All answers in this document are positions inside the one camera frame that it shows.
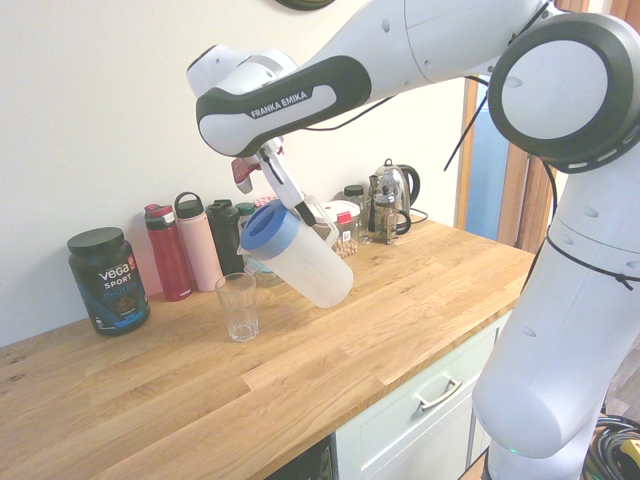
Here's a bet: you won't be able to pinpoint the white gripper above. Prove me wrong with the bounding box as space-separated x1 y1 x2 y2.
256 138 318 228

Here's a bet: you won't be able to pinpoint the white pitcher with blue lid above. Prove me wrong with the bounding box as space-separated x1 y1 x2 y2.
237 195 355 310

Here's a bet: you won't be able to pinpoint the pink water bottle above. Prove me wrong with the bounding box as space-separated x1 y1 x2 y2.
173 191 225 293

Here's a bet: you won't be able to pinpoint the red water bottle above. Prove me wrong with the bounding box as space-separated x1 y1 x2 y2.
143 202 194 303

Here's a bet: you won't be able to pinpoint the chickpea container with red clip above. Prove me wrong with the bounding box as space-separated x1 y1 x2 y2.
319 201 362 260

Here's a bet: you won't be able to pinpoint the glass jar with black lid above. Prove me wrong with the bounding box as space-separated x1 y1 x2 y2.
342 184 373 246

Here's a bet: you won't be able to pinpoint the bottle with green lid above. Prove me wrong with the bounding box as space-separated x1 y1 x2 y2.
234 201 259 237

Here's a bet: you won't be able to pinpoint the clear container with teal clips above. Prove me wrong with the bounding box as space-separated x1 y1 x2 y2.
243 258 287 288

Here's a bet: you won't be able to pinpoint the black shaker bottle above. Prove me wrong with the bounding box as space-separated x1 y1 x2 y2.
205 198 246 276

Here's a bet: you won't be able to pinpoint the glass french press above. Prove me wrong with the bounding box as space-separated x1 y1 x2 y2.
372 174 413 246

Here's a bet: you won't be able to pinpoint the steel electric kettle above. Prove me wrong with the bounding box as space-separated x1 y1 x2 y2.
368 158 422 237

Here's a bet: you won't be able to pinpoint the clear drinking glass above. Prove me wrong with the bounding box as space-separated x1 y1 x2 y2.
214 272 259 344

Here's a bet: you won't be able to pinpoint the black Vega protein tub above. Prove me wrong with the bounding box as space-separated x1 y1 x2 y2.
67 227 152 337

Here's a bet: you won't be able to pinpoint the pale green drawer cabinet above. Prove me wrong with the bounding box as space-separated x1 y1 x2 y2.
333 308 514 480

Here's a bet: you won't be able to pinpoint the dark appliance under counter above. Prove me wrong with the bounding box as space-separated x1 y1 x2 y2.
282 433 335 480

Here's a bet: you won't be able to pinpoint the yellow plastic box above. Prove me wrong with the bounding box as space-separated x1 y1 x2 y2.
617 438 640 472

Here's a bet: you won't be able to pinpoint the red grey wrist camera mount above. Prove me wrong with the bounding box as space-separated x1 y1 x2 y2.
229 156 263 195

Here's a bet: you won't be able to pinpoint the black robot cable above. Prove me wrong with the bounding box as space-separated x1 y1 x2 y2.
298 73 497 174

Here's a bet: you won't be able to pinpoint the black round wall object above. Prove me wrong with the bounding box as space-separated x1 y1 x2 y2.
273 0 338 12

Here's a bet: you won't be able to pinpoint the silver drawer handle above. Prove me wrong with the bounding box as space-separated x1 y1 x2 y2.
413 376 464 413

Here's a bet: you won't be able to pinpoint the coiled black cables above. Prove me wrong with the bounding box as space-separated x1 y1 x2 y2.
589 413 640 480

